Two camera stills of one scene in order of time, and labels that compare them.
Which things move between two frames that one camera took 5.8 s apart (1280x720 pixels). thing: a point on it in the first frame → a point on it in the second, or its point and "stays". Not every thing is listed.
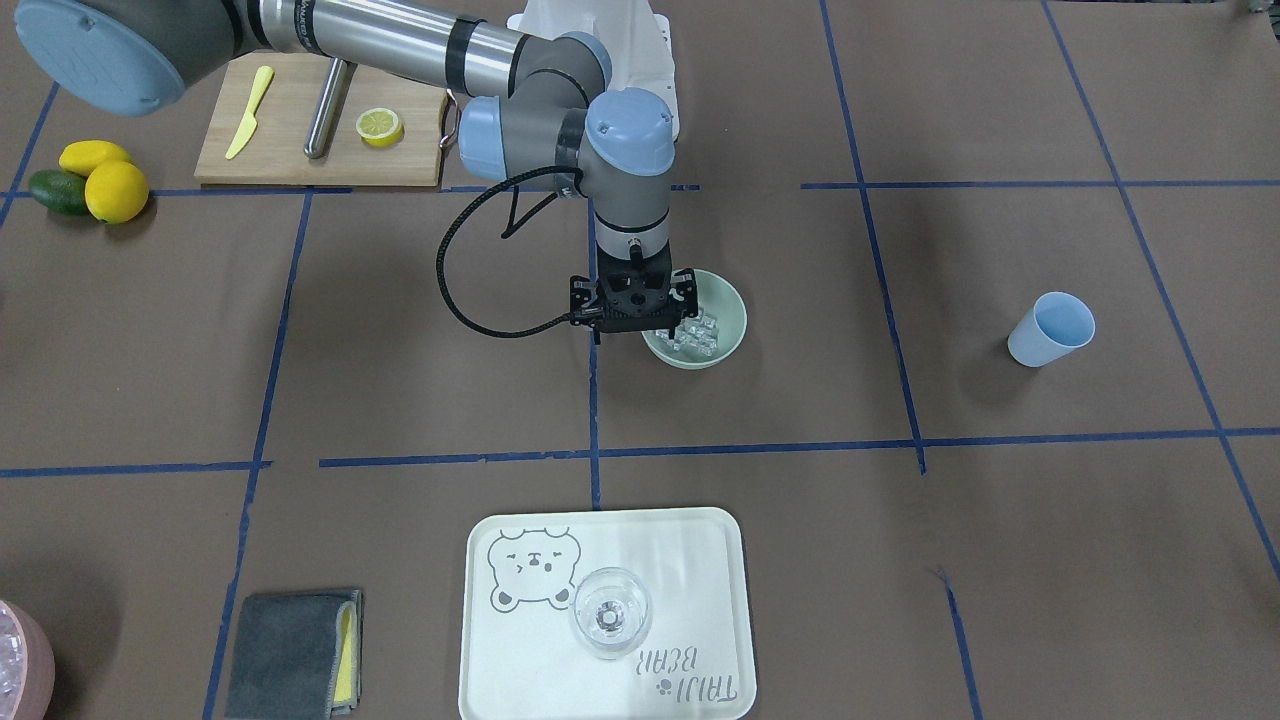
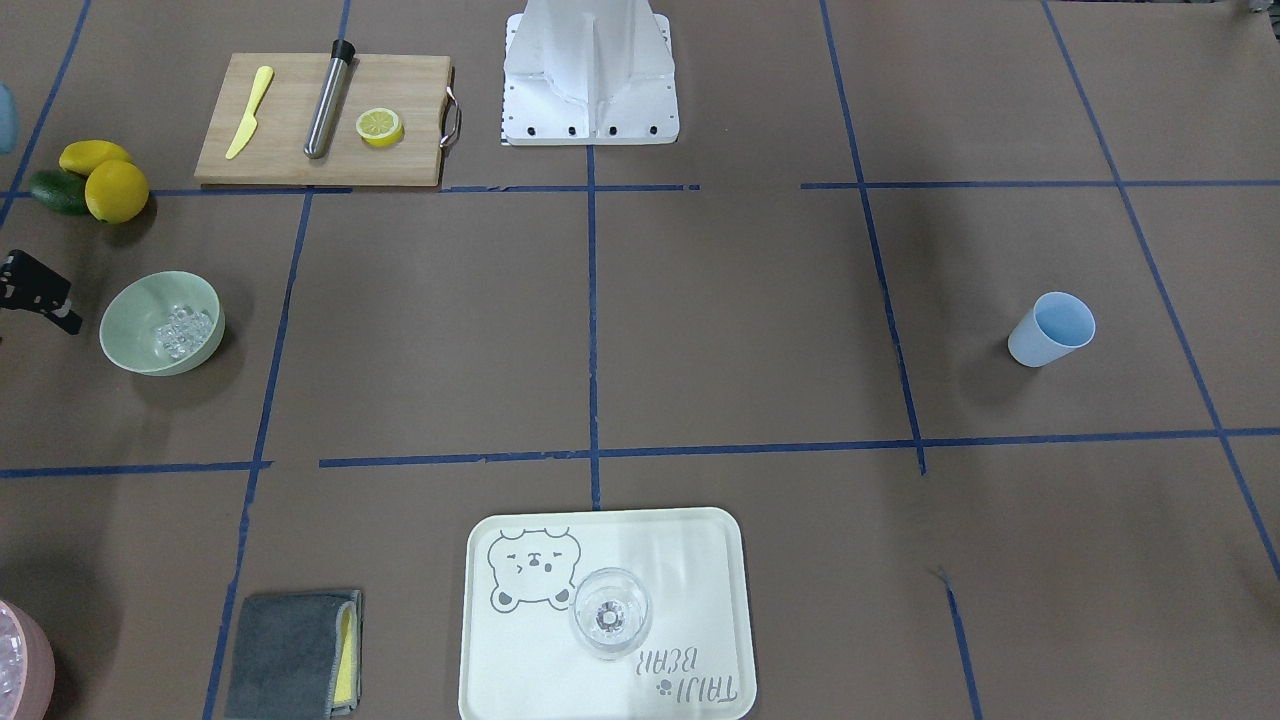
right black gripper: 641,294 → 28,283
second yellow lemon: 83,156 stays
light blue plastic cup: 1055,324 stays
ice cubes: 699,332 → 184,332
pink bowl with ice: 27,669 stays
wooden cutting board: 273,152 stays
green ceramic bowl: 719,299 → 161,324
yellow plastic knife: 250,121 stays
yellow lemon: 116,191 stays
